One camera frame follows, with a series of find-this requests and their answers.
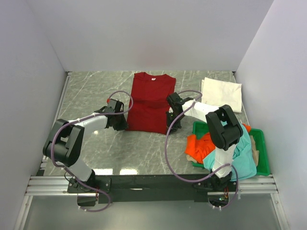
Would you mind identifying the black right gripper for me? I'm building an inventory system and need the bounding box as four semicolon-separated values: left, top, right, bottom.
165;111;184;136

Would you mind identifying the red t shirt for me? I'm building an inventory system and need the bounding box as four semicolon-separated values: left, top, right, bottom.
127;72;176;135

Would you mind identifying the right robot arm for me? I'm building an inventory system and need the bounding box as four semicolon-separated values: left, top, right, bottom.
164;92;243;191

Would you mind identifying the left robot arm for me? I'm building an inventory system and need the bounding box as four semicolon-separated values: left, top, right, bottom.
43;99;128;193

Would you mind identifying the folded white t shirt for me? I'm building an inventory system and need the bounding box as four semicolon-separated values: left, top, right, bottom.
201;78;242;113

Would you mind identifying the orange t shirt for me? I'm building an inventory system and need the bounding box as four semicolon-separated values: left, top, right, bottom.
185;124;251;163

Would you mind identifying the teal t shirt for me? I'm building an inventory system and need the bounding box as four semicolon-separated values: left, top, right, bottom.
203;124;257;181

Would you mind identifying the green plastic bin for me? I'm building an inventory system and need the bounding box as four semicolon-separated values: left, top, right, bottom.
192;121;271;176

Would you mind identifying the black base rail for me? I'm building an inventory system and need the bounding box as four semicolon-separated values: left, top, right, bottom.
67;174;238;207

